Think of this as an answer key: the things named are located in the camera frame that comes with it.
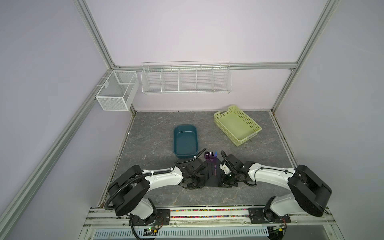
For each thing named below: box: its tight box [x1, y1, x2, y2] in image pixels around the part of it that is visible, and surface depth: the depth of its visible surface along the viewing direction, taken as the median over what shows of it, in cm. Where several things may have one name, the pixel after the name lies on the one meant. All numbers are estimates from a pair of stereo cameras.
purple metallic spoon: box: [204, 151, 210, 172], surface depth 96 cm
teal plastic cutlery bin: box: [173, 124, 199, 159], surface depth 104 cm
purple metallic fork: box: [209, 151, 215, 175], surface depth 93 cm
